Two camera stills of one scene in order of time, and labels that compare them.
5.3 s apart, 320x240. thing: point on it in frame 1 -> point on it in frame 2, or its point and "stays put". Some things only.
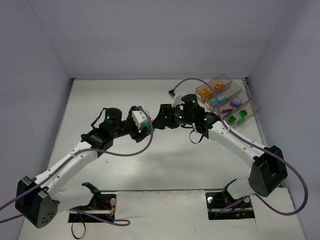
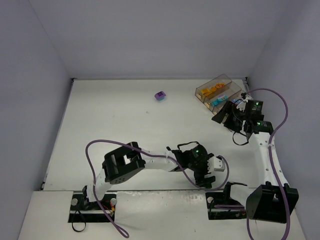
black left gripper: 136,135 -> 204,180
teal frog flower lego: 222,97 stays put
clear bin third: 232,103 stays put
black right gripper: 169,117 -> 229,117
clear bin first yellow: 204,93 stays put
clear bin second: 224,94 stays put
